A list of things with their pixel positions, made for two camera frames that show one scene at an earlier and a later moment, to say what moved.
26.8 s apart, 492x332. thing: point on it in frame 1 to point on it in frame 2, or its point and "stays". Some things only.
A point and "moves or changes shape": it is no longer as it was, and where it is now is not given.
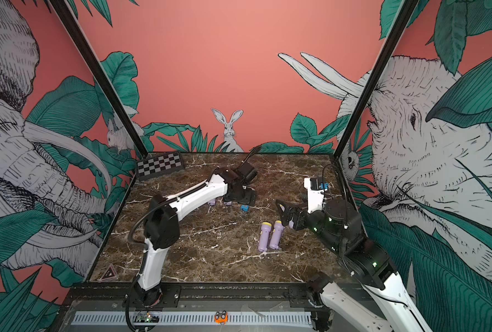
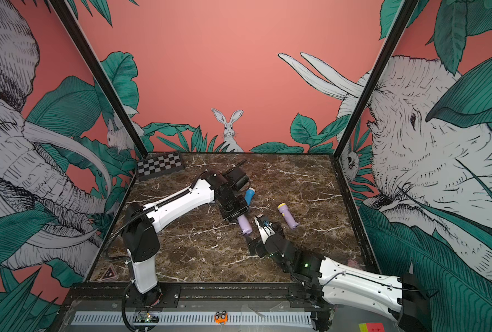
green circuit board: (146, 317) stays
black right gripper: (302, 213) to (253, 245)
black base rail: (125, 297) stays
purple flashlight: (265, 232) moves or changes shape
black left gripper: (251, 200) to (229, 216)
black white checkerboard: (156, 166) stays
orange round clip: (221, 317) stays
